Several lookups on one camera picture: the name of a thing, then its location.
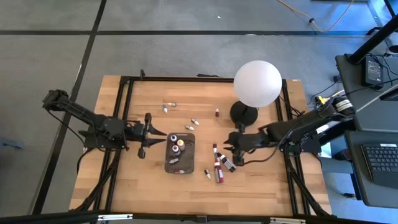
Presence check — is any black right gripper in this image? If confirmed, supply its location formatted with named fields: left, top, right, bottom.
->
left=223, top=123, right=271, bottom=166

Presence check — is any large black food coloring bottle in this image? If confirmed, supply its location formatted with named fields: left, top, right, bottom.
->
left=216, top=152, right=238, bottom=173

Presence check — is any black aluminium table frame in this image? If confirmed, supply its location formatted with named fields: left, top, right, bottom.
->
left=74, top=70, right=333, bottom=218

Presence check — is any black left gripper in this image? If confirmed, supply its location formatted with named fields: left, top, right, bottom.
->
left=124, top=113, right=167, bottom=159

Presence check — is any dark grey desk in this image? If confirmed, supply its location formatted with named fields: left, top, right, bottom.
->
left=335, top=54, right=398, bottom=133
left=344, top=129, right=398, bottom=208

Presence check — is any black power adapter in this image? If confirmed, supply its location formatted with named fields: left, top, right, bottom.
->
left=361, top=55, right=384, bottom=87

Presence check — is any yellow connector cable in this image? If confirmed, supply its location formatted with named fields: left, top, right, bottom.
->
left=317, top=90, right=346, bottom=106

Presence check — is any white globe table lamp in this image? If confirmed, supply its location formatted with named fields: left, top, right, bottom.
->
left=229, top=60, right=283, bottom=128

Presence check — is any grey translucent plastic bin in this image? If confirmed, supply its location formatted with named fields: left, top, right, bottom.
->
left=164, top=132, right=196, bottom=174

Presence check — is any yellow floor cable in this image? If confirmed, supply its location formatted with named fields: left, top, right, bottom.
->
left=277, top=0, right=355, bottom=34

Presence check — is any large red food coloring bottle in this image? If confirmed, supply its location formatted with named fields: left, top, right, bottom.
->
left=213, top=157, right=224, bottom=184

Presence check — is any black laptop keyboard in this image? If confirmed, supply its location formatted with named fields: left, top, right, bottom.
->
left=360, top=142, right=398, bottom=190

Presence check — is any black diagonal pole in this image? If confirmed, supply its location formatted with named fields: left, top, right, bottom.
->
left=347, top=14, right=398, bottom=65

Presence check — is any white cable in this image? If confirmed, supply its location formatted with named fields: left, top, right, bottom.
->
left=354, top=83, right=398, bottom=113

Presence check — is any black bar with silver brackets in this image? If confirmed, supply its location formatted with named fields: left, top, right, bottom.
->
left=0, top=211, right=398, bottom=224

